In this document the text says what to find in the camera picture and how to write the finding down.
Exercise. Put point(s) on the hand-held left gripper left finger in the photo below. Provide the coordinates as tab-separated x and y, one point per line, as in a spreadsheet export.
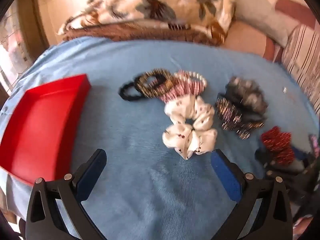
90	173

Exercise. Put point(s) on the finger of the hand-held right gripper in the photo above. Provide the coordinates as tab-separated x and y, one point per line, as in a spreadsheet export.
262	157

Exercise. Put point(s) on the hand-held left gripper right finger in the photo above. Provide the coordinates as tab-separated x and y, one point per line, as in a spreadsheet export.
226	177

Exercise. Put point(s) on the red beaded scrunchie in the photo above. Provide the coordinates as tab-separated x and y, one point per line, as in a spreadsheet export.
277	142

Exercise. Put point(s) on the white printed scrunchie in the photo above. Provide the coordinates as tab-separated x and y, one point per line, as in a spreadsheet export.
202	120

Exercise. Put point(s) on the grey fluffy scrunchie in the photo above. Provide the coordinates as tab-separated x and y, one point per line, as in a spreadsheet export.
246	95

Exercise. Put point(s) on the red tray box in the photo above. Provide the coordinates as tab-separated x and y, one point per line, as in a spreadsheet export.
42	127

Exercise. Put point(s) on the pink beaded scrunchie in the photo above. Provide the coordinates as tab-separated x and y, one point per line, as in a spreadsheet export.
178	90

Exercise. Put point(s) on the blue bedsheet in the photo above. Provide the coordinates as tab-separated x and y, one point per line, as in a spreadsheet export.
150	195

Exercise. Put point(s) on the striped cloth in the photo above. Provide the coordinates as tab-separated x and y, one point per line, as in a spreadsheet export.
303	55

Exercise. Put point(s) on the pink mattress cover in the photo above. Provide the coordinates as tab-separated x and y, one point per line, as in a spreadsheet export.
250	38

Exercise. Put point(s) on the white mauve cloth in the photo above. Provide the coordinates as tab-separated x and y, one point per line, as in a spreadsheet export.
260	5

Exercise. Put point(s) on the wooden door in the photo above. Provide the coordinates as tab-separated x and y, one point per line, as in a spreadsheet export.
37	12

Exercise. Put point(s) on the floral fleece blanket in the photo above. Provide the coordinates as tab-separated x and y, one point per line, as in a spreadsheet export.
155	7

